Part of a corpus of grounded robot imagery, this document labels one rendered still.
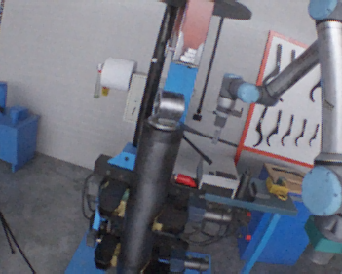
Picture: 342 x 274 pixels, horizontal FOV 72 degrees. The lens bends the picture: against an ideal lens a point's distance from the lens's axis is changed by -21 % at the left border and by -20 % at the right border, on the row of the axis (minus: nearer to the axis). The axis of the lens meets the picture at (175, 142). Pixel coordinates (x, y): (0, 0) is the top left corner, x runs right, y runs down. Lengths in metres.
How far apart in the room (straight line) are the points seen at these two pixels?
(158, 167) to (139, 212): 0.30
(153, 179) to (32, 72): 2.98
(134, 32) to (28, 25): 1.61
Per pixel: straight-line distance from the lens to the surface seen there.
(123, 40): 3.51
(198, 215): 1.74
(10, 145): 3.65
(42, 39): 3.98
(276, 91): 1.28
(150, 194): 1.52
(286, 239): 3.04
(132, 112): 2.33
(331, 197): 0.80
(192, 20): 1.18
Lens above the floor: 1.90
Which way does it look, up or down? 20 degrees down
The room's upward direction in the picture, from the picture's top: 15 degrees clockwise
